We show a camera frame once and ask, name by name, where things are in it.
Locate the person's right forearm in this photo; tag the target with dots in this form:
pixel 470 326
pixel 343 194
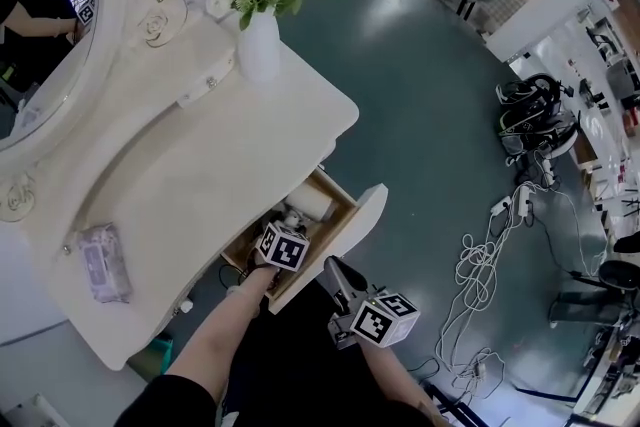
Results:
pixel 395 380

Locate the black round stool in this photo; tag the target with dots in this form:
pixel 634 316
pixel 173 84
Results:
pixel 617 275

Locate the person's black clothing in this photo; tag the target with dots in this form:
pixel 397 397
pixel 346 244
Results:
pixel 300 365

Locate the person's left forearm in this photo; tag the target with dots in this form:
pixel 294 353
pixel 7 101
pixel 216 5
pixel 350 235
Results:
pixel 225 330

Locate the white power strip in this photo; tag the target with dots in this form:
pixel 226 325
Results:
pixel 548 170
pixel 524 201
pixel 501 206

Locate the purple wet wipes pack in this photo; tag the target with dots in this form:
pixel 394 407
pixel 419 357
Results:
pixel 102 265

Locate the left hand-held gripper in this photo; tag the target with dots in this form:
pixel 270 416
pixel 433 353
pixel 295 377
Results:
pixel 282 247

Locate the cream hair dryer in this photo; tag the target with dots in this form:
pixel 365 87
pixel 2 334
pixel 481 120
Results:
pixel 310 202

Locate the wooden drawer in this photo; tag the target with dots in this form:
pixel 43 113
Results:
pixel 370 210

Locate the teal rolled mat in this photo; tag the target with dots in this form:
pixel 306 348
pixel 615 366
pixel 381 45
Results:
pixel 160 350

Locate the oval white-framed mirror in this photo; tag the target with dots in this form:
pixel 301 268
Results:
pixel 35 40

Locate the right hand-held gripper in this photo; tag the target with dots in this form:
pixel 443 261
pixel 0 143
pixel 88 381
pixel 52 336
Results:
pixel 385 320

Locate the pile of black headgear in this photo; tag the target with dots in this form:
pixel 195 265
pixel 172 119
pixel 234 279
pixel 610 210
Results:
pixel 535 115

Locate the white vase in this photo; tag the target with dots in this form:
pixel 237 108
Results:
pixel 259 52

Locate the white dressing table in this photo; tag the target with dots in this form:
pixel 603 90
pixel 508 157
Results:
pixel 225 140

